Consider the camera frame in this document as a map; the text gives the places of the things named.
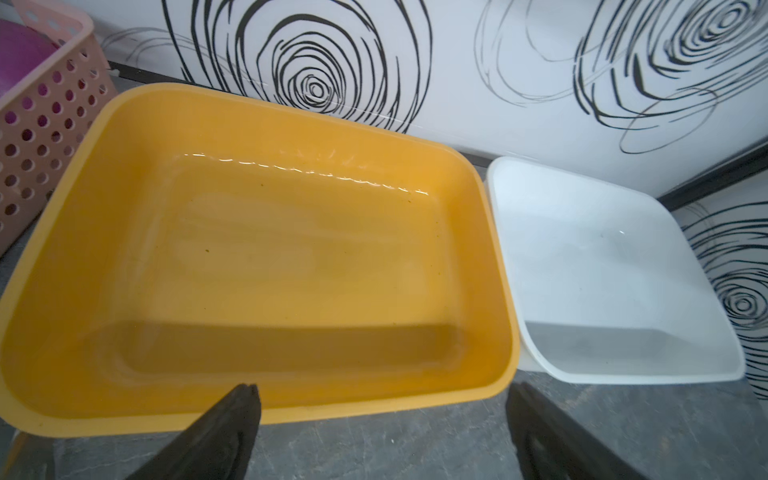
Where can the magenta toy fruit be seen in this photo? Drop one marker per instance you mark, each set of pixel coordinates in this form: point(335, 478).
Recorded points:
point(23, 50)

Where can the pink perforated basket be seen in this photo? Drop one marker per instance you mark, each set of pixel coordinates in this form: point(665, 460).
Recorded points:
point(45, 117)

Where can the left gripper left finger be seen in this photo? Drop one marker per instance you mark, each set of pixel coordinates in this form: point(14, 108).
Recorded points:
point(218, 445)

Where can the yellow plastic storage box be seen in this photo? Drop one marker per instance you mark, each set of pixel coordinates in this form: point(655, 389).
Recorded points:
point(201, 240)

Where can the white plastic storage box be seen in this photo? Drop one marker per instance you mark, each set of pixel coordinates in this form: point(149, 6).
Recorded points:
point(606, 287)

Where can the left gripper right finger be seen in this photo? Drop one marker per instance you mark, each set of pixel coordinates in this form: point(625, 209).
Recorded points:
point(551, 445)

